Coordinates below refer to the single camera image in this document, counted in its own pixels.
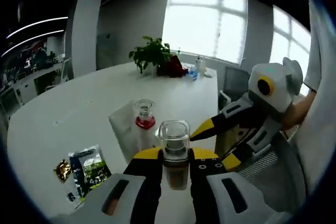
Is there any large window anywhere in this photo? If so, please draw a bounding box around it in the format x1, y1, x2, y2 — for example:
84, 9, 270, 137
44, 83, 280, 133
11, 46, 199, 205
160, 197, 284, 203
162, 0, 313, 78

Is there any white mesh office chair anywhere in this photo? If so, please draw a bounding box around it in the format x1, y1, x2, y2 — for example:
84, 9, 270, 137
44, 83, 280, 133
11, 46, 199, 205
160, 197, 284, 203
237, 132, 300, 183

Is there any tall red-collar skincare bottle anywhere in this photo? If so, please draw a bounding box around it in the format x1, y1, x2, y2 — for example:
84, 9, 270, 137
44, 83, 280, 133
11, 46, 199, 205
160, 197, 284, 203
133, 98, 158, 154

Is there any green black skincare sachet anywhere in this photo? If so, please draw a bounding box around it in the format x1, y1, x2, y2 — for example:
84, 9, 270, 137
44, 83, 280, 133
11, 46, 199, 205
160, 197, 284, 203
81, 158, 113, 199

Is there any green snack packet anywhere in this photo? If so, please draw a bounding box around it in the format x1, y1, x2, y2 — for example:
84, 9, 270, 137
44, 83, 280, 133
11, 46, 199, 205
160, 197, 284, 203
67, 144, 104, 205

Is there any grey office chair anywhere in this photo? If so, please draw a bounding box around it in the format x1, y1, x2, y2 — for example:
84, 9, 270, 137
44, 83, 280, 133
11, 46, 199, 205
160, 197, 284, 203
218, 66, 250, 110

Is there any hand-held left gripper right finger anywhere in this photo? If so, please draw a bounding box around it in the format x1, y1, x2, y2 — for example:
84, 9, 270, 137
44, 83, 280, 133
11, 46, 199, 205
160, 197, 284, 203
189, 147, 287, 224

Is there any small clear-cap skincare bottle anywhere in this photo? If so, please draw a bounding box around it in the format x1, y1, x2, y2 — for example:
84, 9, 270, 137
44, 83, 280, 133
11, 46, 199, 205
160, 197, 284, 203
154, 120, 191, 191

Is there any white office counter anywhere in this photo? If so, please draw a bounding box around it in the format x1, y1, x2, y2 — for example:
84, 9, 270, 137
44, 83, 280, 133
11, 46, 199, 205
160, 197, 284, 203
0, 58, 72, 104

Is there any gold foil skincare sachet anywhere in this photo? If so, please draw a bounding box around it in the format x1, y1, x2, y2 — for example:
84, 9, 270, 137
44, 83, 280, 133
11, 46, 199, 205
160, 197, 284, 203
53, 158, 74, 184

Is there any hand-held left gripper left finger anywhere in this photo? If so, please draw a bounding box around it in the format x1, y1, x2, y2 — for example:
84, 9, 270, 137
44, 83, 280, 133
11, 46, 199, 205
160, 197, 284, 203
52, 147, 163, 224

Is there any white spray bottle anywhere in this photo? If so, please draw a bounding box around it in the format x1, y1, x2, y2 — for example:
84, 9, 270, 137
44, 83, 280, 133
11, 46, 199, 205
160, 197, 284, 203
195, 55, 207, 74

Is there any white skincare tube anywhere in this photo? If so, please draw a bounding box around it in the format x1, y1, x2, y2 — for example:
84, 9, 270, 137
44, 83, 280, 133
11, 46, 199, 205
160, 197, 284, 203
108, 101, 140, 165

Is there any red plant pot wrap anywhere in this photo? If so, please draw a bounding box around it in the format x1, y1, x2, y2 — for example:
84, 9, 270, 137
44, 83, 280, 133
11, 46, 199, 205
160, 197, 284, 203
156, 55, 190, 79

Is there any ceiling light strip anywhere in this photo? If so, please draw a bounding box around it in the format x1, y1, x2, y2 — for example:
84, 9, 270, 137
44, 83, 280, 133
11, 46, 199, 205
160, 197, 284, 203
6, 16, 69, 39
1, 29, 65, 57

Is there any green potted plant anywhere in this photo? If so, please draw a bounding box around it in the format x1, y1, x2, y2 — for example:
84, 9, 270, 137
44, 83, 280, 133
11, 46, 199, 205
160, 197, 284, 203
128, 35, 174, 75

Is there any person's white shirt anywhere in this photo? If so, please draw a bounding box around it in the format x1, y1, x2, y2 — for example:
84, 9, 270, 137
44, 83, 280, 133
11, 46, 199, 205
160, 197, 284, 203
288, 0, 332, 209

